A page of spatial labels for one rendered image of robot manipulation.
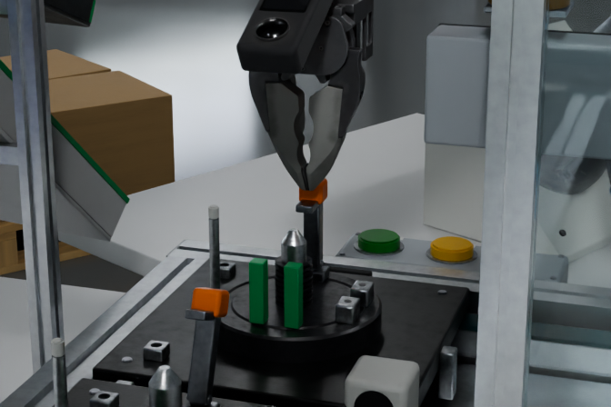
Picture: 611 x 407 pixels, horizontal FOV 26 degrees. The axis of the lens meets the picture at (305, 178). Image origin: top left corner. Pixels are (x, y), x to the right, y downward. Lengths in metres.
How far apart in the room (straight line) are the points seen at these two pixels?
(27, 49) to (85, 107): 2.81
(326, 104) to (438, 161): 0.57
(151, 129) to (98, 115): 0.18
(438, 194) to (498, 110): 0.80
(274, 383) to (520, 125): 0.29
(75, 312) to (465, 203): 0.48
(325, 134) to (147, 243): 0.57
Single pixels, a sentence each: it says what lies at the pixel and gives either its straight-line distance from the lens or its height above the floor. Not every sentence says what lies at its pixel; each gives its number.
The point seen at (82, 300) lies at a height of 0.86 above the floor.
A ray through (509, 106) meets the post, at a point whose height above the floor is 1.21.
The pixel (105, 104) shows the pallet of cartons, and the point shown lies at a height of 0.44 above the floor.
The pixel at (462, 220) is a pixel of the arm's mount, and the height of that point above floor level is 0.88.
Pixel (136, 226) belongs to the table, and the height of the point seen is 0.86.
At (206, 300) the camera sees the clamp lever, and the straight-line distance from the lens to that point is 0.87.
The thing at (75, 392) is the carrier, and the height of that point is 0.97.
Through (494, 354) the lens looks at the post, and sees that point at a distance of 0.85.
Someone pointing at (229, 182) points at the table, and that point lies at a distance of 1.77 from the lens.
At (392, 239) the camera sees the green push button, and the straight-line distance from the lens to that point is 1.24.
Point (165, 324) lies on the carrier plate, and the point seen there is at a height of 0.97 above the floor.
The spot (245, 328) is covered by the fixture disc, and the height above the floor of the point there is 0.99.
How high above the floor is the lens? 1.41
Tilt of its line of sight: 18 degrees down
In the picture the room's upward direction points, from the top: straight up
